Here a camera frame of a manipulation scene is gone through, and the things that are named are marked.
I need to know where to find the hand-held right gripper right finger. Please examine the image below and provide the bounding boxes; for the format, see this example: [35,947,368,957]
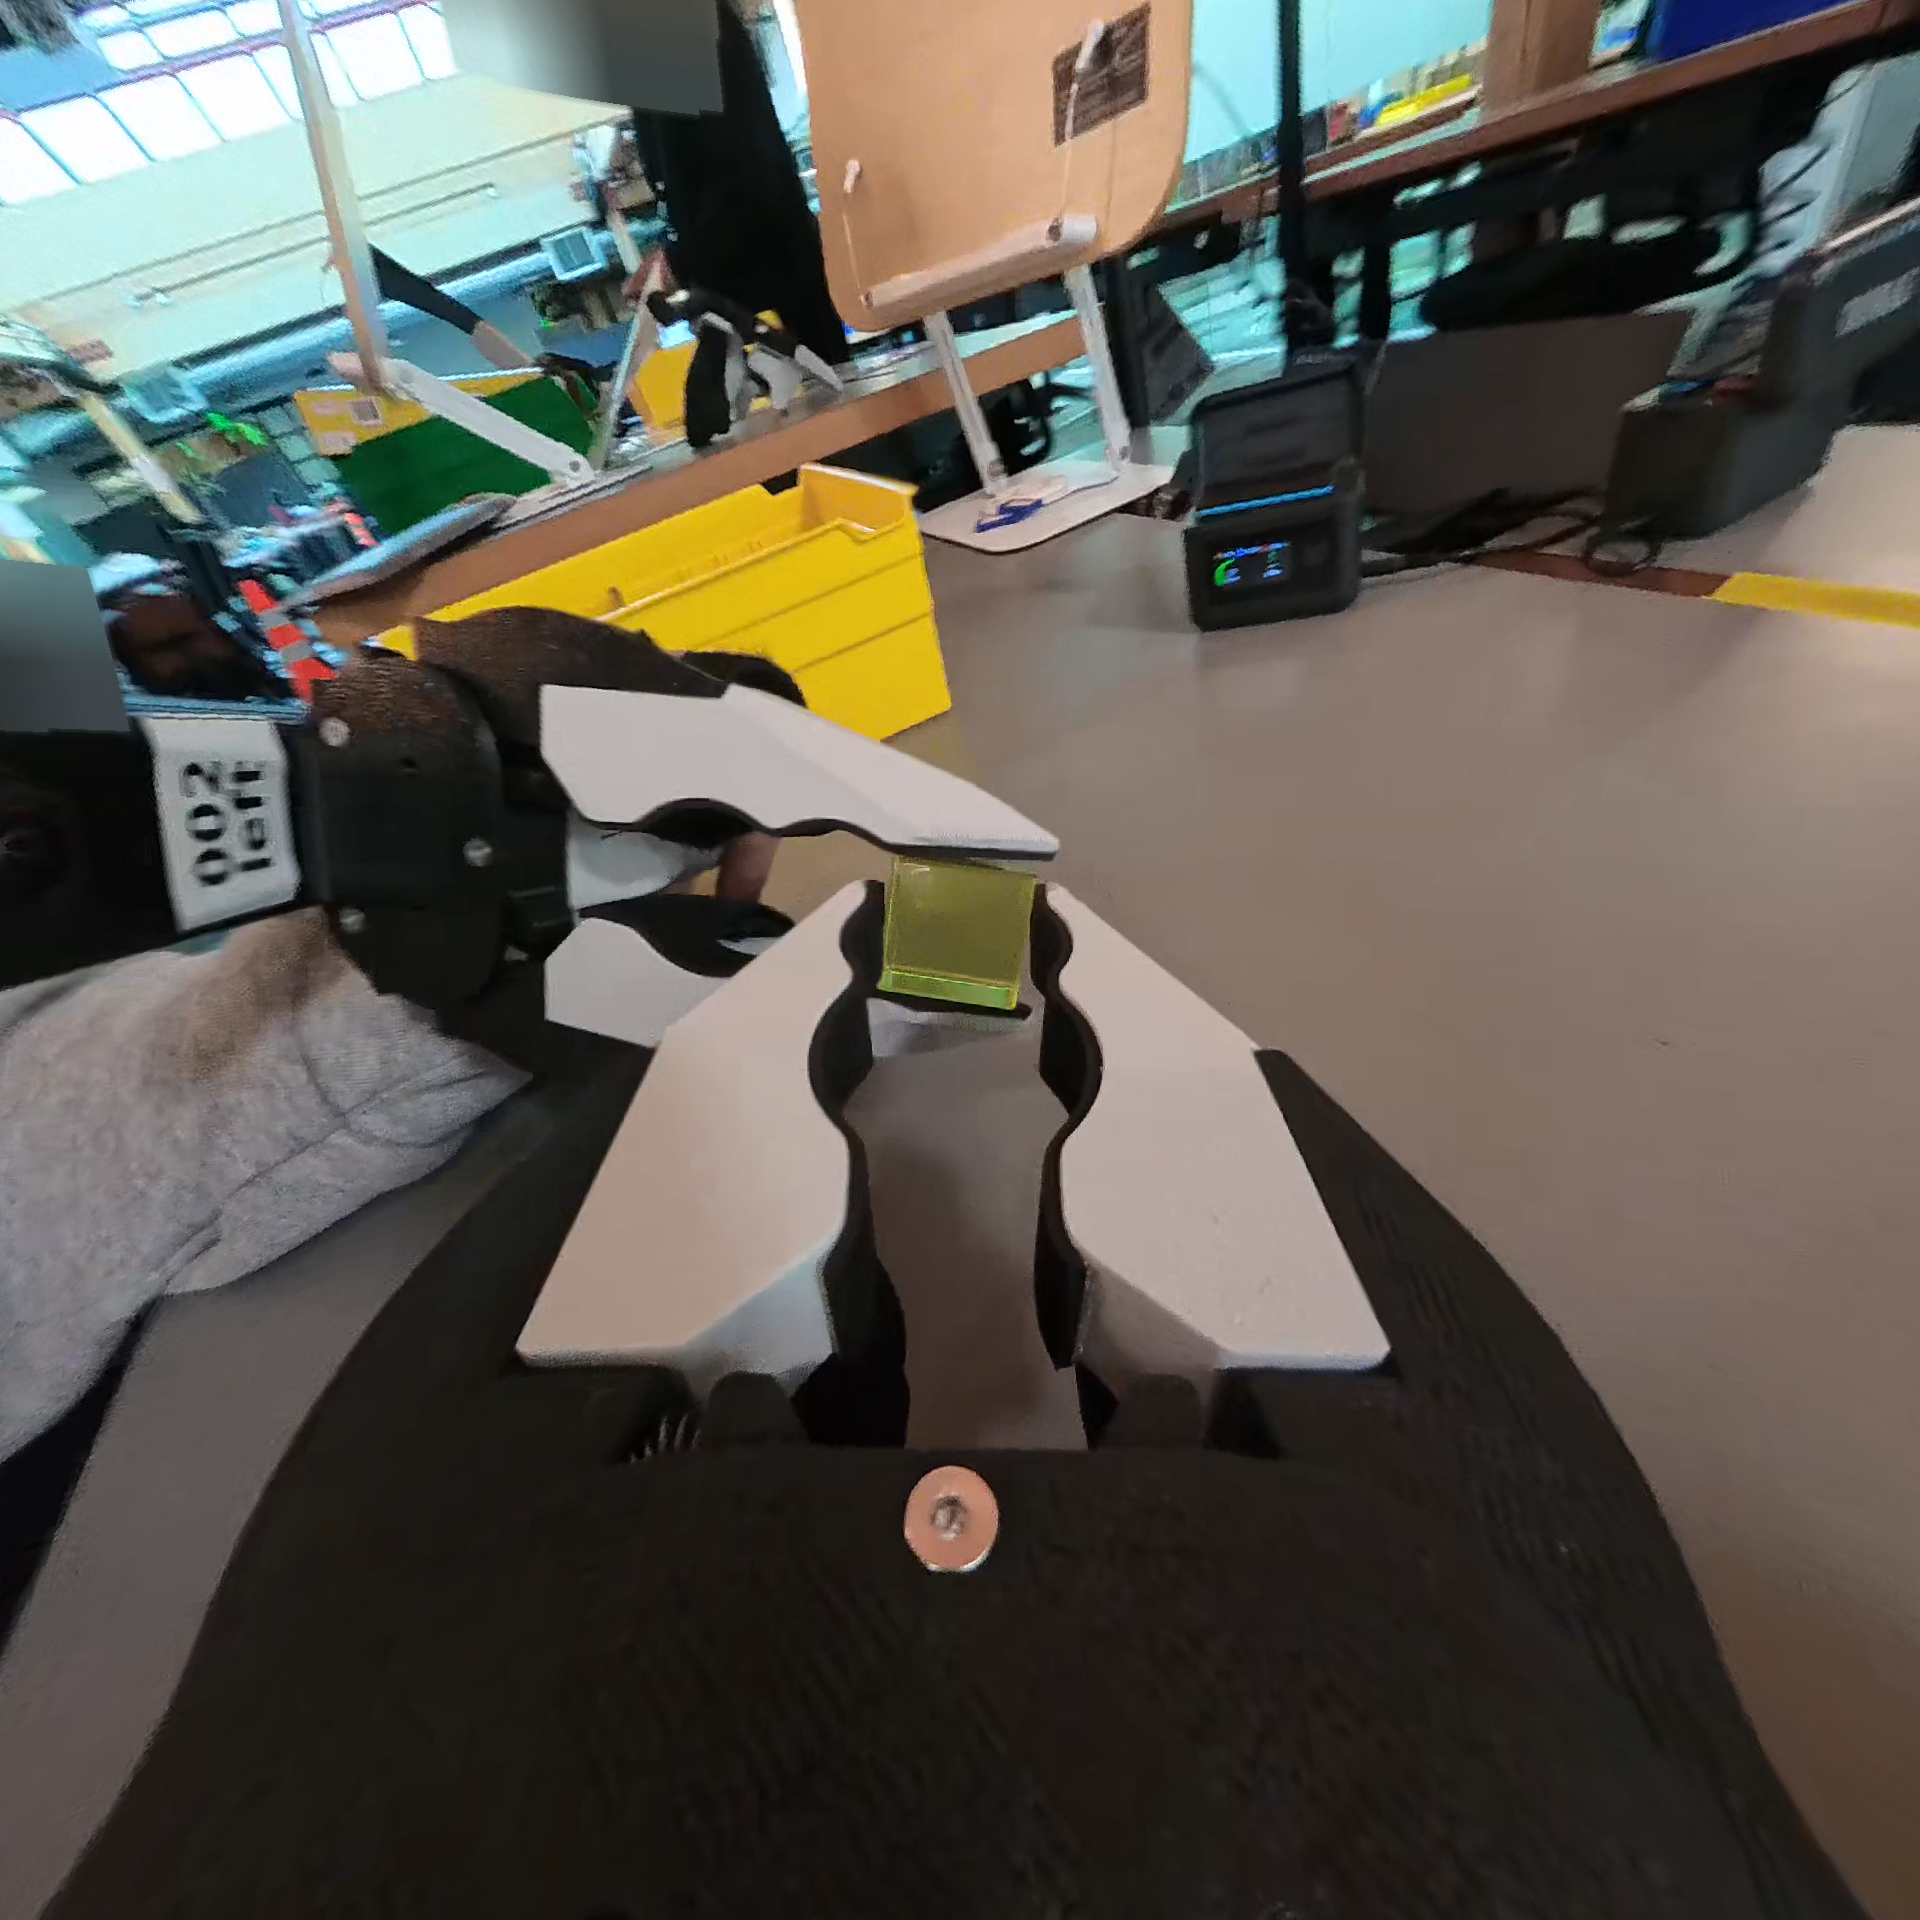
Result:
[1033,881,1396,1377]

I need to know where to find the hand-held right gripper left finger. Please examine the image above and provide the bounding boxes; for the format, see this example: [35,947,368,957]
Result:
[515,877,912,1447]

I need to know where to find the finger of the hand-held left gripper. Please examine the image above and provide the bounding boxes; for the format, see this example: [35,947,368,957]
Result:
[540,895,1040,1056]
[535,682,1061,870]

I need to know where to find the yellow plastic bin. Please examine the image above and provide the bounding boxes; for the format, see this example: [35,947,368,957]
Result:
[364,462,955,747]

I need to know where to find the yellow-green transparent cube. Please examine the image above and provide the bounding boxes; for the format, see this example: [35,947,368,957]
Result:
[876,854,1042,1011]

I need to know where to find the person's left forearm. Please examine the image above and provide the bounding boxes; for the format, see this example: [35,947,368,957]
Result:
[0,905,534,1464]

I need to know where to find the black and white gripper device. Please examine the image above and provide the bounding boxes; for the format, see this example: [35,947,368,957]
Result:
[643,281,849,449]

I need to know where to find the orange striped tool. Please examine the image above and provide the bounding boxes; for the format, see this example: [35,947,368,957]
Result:
[236,574,344,703]

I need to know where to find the grey flat device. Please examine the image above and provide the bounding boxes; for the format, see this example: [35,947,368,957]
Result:
[284,493,515,605]

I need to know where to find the green board on white stand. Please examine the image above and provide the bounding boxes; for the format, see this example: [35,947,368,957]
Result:
[291,366,602,539]

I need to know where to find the brown edged desk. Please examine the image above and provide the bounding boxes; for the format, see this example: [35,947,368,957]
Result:
[299,306,1089,653]

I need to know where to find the black portable power station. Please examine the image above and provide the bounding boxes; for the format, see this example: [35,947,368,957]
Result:
[1181,347,1369,635]

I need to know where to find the wooden board on white stand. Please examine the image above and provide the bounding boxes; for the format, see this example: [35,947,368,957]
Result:
[789,0,1198,554]

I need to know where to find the black upright pole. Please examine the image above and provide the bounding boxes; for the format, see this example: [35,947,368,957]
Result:
[1272,0,1329,370]

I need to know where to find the yellow tape line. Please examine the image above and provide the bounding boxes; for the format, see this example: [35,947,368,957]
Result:
[1705,566,1920,632]

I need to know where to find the black office chair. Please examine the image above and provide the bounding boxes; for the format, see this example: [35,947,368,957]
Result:
[1415,224,1764,339]

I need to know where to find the long dark-framed workbench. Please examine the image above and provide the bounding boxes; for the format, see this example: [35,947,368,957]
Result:
[1162,0,1920,263]

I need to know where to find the dark equipment case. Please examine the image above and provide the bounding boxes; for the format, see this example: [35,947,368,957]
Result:
[1762,193,1920,439]

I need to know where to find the black power cable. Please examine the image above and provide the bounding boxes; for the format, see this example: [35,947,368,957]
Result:
[1349,481,1663,584]

